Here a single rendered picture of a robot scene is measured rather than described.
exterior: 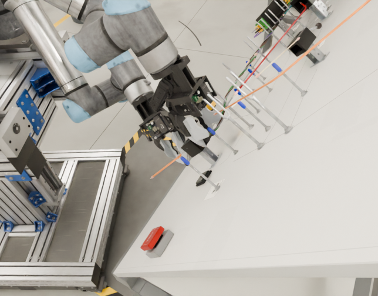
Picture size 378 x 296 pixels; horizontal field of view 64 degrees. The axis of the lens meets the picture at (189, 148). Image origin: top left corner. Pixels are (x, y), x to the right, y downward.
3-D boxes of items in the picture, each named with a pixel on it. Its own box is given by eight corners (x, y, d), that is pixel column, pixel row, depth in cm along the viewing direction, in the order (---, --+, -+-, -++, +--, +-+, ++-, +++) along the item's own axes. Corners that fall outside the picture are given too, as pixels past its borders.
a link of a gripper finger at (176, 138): (181, 165, 81) (162, 136, 82) (186, 162, 87) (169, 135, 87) (190, 159, 81) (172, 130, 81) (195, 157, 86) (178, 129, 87)
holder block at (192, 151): (200, 146, 81) (188, 136, 80) (210, 139, 76) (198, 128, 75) (192, 158, 78) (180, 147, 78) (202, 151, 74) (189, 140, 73)
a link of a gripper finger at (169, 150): (171, 171, 82) (153, 142, 82) (177, 168, 88) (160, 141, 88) (181, 165, 81) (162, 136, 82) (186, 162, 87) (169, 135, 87)
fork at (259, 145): (262, 148, 57) (205, 97, 55) (256, 151, 58) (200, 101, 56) (266, 141, 58) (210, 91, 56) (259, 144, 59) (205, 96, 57)
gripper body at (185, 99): (202, 120, 62) (170, 70, 56) (174, 123, 68) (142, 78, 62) (219, 96, 66) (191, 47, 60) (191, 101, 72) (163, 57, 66)
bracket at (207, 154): (217, 156, 80) (203, 144, 79) (222, 153, 78) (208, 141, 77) (209, 169, 78) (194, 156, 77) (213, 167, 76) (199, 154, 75)
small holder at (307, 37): (343, 34, 65) (319, 10, 64) (321, 63, 63) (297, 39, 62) (327, 43, 70) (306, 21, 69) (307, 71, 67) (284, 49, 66)
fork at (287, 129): (290, 132, 51) (228, 74, 49) (283, 136, 52) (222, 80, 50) (294, 124, 52) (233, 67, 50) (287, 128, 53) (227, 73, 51)
